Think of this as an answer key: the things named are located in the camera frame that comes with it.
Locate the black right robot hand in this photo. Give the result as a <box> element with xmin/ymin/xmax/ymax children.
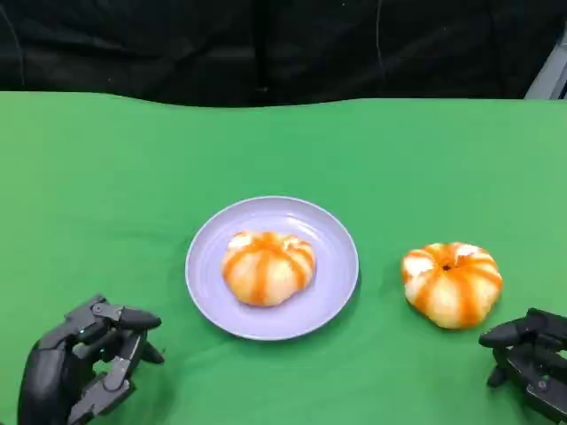
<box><xmin>478</xmin><ymin>306</ymin><xmax>567</xmax><ymax>424</ymax></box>

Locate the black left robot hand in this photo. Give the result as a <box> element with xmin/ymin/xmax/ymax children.
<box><xmin>17</xmin><ymin>293</ymin><xmax>166</xmax><ymax>425</ymax></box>

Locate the orange white toy bread roll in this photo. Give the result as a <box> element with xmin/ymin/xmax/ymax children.
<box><xmin>400</xmin><ymin>241</ymin><xmax>504</xmax><ymax>330</ymax></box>
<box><xmin>220</xmin><ymin>231</ymin><xmax>317</xmax><ymax>308</ymax></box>

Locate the lilac plate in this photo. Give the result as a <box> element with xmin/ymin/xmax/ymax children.
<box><xmin>184</xmin><ymin>195</ymin><xmax>361</xmax><ymax>343</ymax></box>

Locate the green table cloth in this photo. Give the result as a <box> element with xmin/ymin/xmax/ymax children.
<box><xmin>0</xmin><ymin>90</ymin><xmax>567</xmax><ymax>425</ymax></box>

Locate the black backdrop curtain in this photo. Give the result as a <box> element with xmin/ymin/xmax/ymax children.
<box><xmin>0</xmin><ymin>0</ymin><xmax>567</xmax><ymax>107</ymax></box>

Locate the grey metal frame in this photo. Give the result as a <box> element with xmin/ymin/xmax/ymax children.
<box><xmin>524</xmin><ymin>38</ymin><xmax>567</xmax><ymax>101</ymax></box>

